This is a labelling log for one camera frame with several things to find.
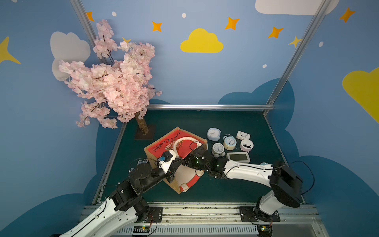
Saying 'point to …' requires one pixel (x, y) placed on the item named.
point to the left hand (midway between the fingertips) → (182, 157)
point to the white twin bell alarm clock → (217, 150)
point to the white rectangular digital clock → (240, 157)
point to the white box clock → (242, 135)
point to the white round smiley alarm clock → (246, 145)
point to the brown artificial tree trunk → (142, 124)
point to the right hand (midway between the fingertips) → (183, 157)
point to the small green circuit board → (141, 229)
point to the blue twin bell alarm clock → (229, 142)
